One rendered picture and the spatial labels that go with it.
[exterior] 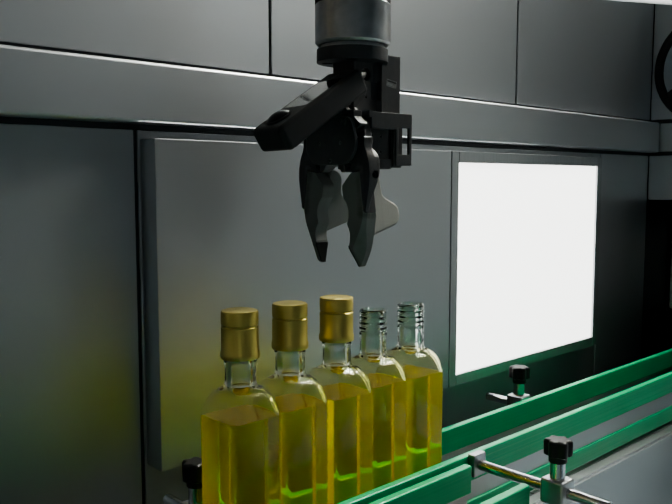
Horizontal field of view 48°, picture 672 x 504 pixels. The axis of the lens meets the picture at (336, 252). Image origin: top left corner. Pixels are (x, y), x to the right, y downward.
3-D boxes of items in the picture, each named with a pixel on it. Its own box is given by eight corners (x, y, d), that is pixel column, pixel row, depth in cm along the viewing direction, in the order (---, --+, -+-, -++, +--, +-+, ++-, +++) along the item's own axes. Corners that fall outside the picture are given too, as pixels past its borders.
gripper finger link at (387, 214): (415, 258, 76) (401, 167, 76) (373, 263, 72) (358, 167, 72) (393, 263, 78) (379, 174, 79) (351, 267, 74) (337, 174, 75)
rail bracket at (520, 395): (494, 443, 117) (495, 357, 116) (533, 454, 112) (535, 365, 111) (478, 449, 115) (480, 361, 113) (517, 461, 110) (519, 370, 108)
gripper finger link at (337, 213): (356, 259, 82) (370, 174, 80) (314, 262, 78) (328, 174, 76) (337, 250, 84) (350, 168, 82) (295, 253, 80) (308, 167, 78)
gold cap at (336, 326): (337, 334, 80) (337, 293, 79) (361, 339, 77) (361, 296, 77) (311, 339, 77) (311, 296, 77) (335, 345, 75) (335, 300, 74)
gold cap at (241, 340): (245, 363, 67) (245, 314, 66) (212, 359, 68) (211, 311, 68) (267, 355, 70) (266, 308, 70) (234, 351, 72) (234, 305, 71)
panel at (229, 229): (581, 341, 142) (587, 157, 139) (596, 344, 140) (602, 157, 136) (146, 464, 80) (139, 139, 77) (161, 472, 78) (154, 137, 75)
